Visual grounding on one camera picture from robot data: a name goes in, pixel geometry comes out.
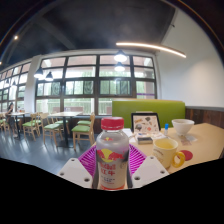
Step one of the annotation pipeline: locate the group of green-seated wooden chairs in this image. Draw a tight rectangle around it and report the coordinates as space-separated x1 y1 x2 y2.
0 112 97 148

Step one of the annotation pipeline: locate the white bowl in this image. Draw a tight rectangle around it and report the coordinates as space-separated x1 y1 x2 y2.
171 118 195 137

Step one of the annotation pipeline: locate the person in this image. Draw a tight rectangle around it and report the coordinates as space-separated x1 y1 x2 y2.
4 102 19 138

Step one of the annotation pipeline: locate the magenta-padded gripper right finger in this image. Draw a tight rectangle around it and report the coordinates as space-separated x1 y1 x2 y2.
128 144 170 189

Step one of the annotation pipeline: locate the long curved ceiling light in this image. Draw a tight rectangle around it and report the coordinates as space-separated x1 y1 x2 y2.
115 41 187 59

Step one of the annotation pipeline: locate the cream mug with yellow handle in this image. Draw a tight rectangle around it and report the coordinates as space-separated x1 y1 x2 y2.
152 137 186 169

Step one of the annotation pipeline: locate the white card under bowl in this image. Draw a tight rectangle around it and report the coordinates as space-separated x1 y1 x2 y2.
179 134 198 146

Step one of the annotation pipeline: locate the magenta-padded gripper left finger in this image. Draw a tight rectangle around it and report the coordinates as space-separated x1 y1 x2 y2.
57 143 101 189

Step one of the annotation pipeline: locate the wooden dining table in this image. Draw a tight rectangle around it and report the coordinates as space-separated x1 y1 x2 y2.
9 112 31 139
48 111 84 148

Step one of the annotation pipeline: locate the small flat white box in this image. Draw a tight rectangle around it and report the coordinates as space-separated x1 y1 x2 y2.
136 134 154 145

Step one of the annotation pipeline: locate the red-capped clear drink bottle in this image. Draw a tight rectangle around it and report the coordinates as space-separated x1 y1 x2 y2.
94 116 131 191

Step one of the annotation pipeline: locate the group of pendant lamps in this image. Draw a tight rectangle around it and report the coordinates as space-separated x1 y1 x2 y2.
33 49 129 83

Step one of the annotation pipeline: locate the green bench backrest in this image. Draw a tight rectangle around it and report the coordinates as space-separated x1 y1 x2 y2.
111 98 186 129

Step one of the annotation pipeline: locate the black-framed standing picture sign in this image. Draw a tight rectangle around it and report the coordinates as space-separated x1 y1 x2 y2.
130 112 162 135

